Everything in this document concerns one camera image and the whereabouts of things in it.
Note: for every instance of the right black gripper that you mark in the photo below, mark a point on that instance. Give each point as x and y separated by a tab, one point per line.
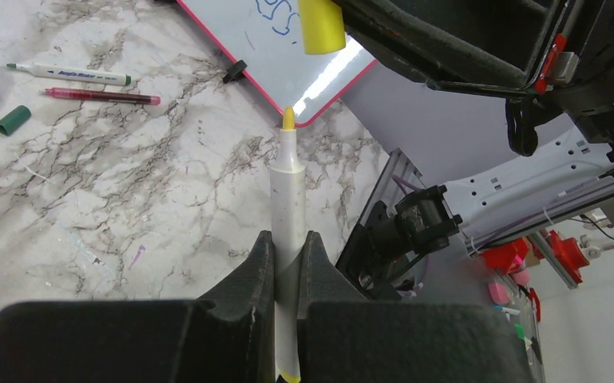
489	47

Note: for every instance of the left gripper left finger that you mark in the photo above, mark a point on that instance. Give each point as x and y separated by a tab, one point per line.
225	335

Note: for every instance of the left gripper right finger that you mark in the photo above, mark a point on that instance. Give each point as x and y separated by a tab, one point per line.
345	337

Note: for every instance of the white yellow highlighter pen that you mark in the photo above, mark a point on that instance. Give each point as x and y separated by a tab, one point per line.
288	234

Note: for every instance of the small yellow highlighter cap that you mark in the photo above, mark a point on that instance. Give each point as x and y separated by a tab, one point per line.
322	26

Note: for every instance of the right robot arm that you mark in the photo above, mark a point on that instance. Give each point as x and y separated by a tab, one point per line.
552	62

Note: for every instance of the pink red pen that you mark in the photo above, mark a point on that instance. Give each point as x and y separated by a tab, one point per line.
93	95

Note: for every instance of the pink framed whiteboard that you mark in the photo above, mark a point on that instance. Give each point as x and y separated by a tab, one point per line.
267	36

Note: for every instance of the black whiteboard clip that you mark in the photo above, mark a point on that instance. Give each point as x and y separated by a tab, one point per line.
235	72

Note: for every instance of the white green acrylic marker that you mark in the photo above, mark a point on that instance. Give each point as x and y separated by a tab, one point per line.
72	74

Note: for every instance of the green marker cap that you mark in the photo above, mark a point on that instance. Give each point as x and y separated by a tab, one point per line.
14	119

